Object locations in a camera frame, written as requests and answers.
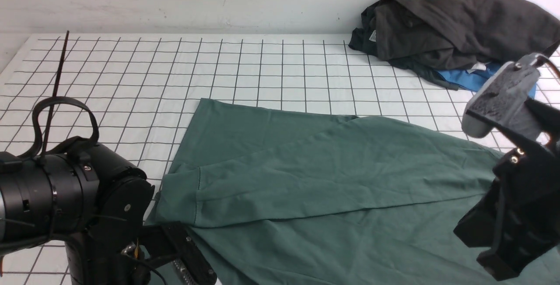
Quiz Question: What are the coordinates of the blue shirt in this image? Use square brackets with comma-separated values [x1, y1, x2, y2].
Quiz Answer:
[436, 62, 536, 99]

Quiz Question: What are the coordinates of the dark grey shirt pile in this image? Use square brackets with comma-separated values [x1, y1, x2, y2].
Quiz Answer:
[348, 0, 560, 90]

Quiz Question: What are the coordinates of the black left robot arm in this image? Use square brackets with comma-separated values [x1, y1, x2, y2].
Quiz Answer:
[0, 137, 217, 285]

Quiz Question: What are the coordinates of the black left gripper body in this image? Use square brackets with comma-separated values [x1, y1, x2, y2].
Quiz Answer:
[122, 222, 217, 285]

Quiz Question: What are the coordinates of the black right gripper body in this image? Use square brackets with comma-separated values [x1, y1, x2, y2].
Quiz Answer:
[454, 99, 560, 281]

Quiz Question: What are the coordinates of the black cable loop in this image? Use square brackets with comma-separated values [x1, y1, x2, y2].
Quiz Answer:
[17, 31, 99, 158]

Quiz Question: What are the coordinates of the white grid tablecloth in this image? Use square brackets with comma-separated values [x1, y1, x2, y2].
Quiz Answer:
[0, 32, 513, 285]

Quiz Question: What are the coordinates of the green long-sleeved shirt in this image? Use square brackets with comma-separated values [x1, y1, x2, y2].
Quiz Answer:
[148, 98, 501, 285]

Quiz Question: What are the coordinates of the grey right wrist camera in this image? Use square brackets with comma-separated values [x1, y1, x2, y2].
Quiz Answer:
[462, 53, 543, 140]

